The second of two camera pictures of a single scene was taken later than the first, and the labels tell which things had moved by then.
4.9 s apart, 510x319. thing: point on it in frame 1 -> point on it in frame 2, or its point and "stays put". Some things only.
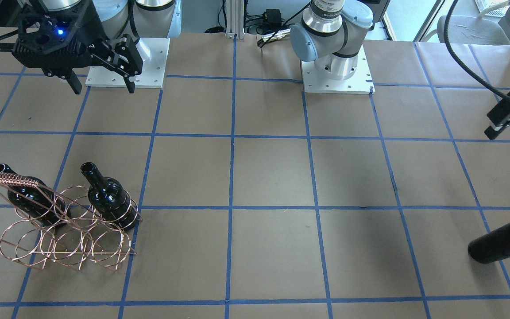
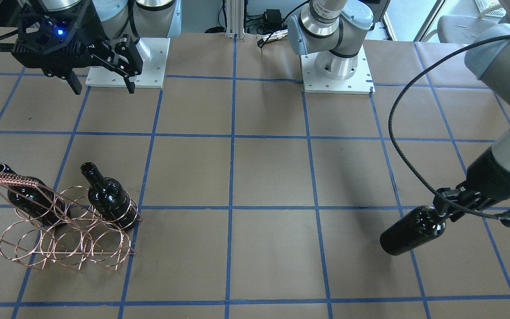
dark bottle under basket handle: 43,203 stays put
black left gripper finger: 500,114 -> 464,197
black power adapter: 272,18 stays put
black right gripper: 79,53 stays put
